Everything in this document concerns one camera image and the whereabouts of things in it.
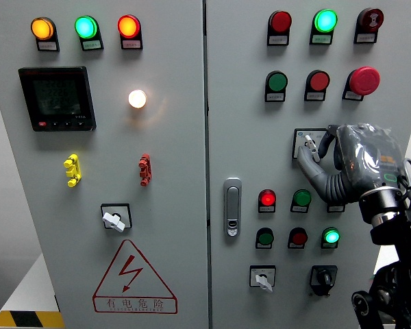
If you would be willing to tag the small label plate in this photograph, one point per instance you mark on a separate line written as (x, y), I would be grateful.
(352, 96)
(263, 245)
(298, 208)
(327, 245)
(274, 97)
(266, 209)
(295, 245)
(365, 38)
(315, 96)
(320, 39)
(92, 45)
(131, 44)
(335, 208)
(47, 46)
(277, 40)

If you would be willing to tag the small green push button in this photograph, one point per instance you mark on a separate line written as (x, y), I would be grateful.
(265, 238)
(301, 198)

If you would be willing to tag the large red stop button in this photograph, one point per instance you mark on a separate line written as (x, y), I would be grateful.
(364, 81)

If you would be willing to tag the small green lit lamp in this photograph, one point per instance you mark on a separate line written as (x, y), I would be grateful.
(331, 236)

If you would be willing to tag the large red push button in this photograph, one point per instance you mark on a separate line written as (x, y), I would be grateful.
(319, 81)

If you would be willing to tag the small red push button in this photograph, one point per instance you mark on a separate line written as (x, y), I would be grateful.
(299, 238)

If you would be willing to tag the small red lit lamp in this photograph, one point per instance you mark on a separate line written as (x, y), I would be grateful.
(267, 198)

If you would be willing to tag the large green push button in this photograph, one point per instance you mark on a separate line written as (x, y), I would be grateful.
(277, 81)

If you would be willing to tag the grey cabinet door with lock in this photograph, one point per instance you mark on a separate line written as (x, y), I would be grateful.
(246, 137)

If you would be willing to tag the silver door lock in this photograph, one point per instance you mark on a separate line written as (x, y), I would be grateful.
(232, 205)

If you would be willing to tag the red buzzer lamp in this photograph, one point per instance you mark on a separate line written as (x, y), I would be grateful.
(371, 18)

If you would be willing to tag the large green round lamp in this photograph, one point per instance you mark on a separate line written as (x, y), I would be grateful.
(325, 20)
(85, 27)

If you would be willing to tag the large dark red round lamp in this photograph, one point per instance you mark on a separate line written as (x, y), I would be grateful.
(280, 21)

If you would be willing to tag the grey cabinet door with display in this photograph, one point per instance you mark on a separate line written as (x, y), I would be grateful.
(173, 171)

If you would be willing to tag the white lamp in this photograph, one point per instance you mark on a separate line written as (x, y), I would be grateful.
(137, 98)

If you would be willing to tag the red warning triangle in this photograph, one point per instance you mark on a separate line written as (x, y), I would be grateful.
(129, 274)

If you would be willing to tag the orange-red lit round lamp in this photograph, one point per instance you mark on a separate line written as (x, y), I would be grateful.
(128, 26)

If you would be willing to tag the black display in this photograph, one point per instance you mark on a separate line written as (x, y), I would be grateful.
(56, 97)

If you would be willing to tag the black cabinet hinge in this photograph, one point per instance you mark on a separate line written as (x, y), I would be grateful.
(56, 302)

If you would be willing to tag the yellow round lamp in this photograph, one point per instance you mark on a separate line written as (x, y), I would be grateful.
(42, 28)

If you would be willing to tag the black yellow striped tape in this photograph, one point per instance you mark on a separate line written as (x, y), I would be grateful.
(27, 318)

